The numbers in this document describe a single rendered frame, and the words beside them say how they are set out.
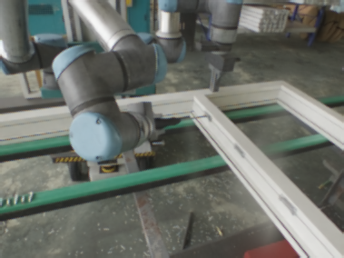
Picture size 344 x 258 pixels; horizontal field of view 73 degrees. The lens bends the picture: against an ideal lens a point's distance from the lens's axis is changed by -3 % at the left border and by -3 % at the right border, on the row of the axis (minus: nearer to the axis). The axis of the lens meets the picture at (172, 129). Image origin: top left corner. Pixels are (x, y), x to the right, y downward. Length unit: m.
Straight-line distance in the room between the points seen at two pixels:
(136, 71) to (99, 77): 0.08
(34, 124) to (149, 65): 0.45
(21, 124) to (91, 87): 0.42
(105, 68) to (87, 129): 0.12
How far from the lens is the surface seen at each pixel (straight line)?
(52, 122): 0.84
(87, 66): 0.48
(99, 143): 0.44
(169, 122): 0.75
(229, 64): 0.86
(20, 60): 1.36
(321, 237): 0.57
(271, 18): 5.01
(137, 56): 0.53
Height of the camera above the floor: 1.34
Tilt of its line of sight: 35 degrees down
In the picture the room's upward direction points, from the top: 4 degrees clockwise
